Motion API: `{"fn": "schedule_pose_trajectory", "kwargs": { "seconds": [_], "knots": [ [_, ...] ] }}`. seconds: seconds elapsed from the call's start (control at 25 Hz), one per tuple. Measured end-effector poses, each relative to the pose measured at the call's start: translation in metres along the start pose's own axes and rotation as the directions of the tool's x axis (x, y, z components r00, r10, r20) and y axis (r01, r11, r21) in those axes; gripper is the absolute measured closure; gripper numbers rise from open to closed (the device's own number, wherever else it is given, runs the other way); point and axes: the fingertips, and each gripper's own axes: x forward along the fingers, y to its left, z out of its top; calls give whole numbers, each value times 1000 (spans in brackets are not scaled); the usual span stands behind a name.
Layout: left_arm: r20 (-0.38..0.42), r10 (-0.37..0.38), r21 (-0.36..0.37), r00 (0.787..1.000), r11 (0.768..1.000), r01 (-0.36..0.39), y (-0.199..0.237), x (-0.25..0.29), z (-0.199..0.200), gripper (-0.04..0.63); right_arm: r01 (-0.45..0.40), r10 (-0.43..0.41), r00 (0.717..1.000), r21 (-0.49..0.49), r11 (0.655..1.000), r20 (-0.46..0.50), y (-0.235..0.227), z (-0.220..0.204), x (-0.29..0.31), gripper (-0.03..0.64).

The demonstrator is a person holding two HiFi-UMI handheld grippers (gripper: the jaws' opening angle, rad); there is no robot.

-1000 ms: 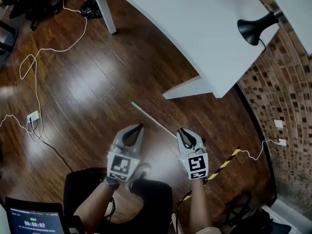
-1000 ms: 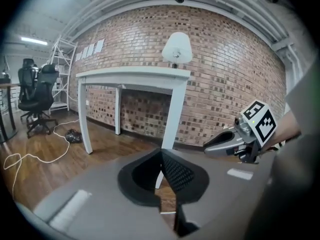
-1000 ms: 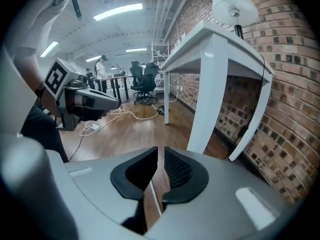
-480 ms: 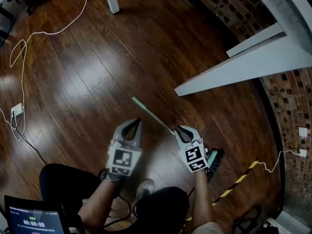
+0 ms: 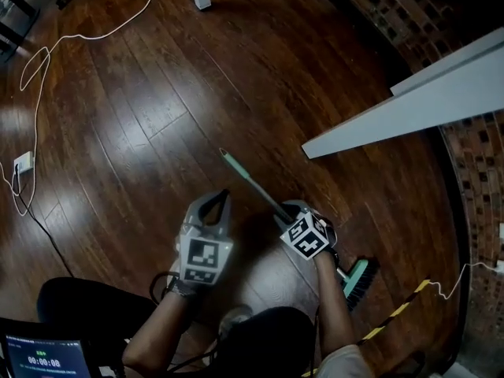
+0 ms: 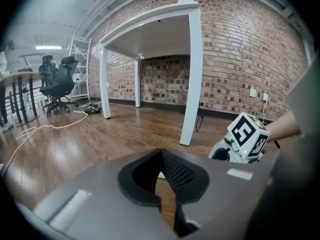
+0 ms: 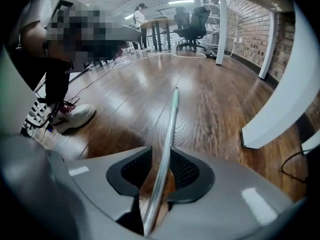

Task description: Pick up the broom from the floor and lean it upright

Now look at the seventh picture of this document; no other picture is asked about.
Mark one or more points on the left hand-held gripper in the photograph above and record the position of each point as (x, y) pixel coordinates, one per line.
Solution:
(132, 34)

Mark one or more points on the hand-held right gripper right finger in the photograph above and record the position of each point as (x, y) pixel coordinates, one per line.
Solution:
(225, 209)

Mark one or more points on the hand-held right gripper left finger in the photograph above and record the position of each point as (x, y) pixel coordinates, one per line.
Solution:
(100, 184)

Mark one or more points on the person's left forearm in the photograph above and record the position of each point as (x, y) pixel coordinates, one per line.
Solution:
(32, 39)

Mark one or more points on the ceiling light panel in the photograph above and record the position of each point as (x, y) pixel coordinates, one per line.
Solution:
(129, 16)
(181, 2)

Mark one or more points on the round wooden table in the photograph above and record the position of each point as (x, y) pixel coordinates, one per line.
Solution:
(155, 22)

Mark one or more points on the black office chair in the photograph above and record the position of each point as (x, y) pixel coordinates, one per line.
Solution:
(197, 21)
(181, 15)

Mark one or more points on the person's left shoe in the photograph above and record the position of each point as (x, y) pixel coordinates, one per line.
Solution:
(75, 117)

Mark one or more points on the black plastic bag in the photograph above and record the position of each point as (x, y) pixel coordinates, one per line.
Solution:
(211, 54)

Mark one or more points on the white metal shelf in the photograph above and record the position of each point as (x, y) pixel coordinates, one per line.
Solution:
(212, 6)

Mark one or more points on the person's black trousers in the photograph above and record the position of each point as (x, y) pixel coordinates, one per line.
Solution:
(57, 84)

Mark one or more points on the person's beige shirt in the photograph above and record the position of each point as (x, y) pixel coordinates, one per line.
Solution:
(32, 9)

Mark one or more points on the white square table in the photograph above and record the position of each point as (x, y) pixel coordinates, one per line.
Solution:
(287, 89)

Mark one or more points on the small white wall socket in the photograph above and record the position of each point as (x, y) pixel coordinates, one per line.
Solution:
(239, 40)

